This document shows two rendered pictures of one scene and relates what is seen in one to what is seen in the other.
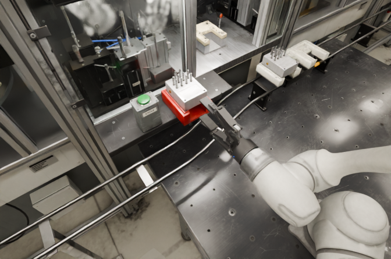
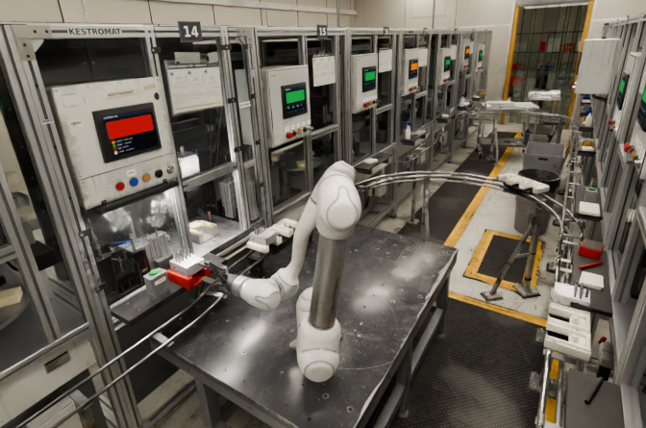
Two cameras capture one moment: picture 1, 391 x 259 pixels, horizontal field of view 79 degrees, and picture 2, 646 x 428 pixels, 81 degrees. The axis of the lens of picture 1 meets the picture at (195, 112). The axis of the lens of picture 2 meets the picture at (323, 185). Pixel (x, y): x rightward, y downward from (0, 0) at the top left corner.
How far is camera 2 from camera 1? 1.11 m
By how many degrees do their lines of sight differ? 33
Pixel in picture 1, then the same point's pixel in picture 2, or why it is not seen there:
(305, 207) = (268, 290)
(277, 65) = (260, 237)
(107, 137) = (124, 313)
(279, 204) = (255, 296)
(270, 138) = not seen: hidden behind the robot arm
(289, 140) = not seen: hidden behind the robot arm
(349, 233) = (306, 307)
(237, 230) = (249, 361)
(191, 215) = (209, 365)
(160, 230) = not seen: outside the picture
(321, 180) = (283, 283)
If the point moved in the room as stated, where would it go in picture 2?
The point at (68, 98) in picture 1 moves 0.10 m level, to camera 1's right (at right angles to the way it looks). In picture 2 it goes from (94, 282) to (121, 276)
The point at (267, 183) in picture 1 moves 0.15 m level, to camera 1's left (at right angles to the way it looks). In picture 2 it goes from (246, 289) to (208, 299)
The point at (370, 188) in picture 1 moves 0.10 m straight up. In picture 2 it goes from (349, 305) to (348, 289)
